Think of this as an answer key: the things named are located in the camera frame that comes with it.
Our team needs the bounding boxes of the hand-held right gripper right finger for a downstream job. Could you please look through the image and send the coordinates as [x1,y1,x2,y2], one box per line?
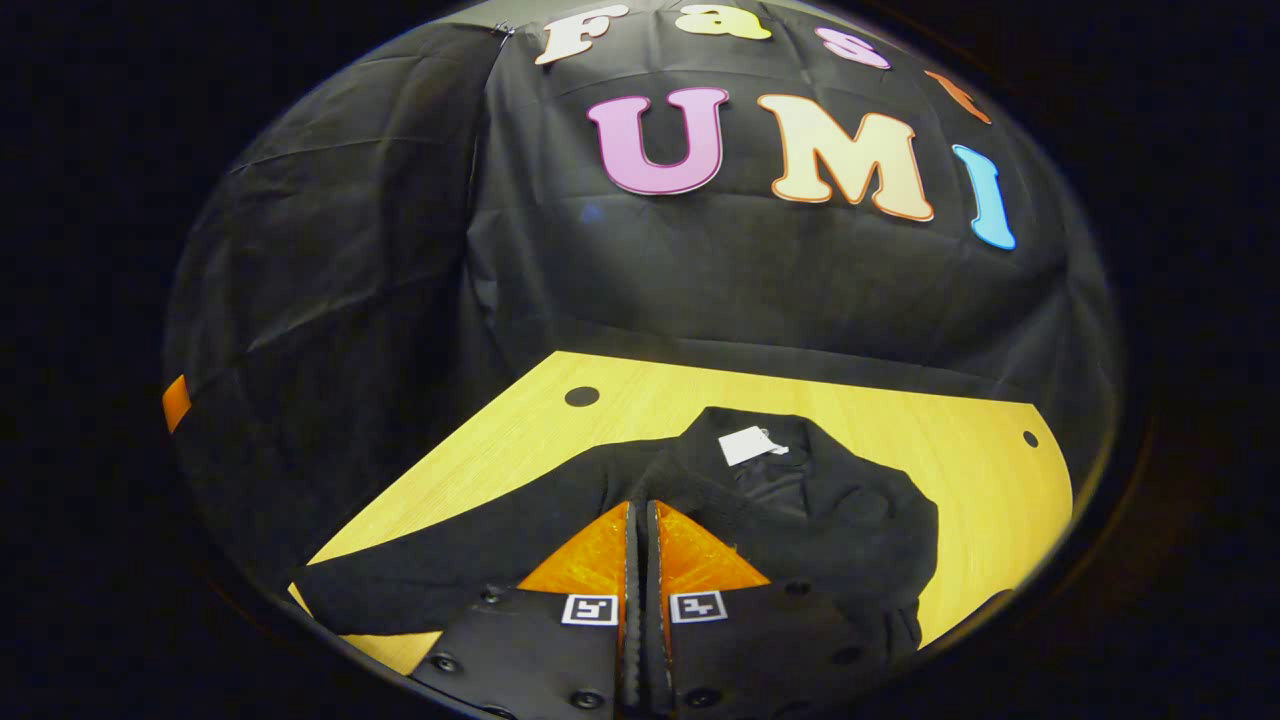
[643,500,901,720]

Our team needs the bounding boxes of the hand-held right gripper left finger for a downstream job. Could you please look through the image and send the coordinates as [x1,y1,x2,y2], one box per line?
[408,500,641,720]

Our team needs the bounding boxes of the black garment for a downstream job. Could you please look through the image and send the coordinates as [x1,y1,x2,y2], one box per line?
[292,405,941,666]

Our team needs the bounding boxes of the black backdrop cloth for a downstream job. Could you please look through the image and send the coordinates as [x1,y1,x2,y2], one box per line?
[162,0,1121,591]

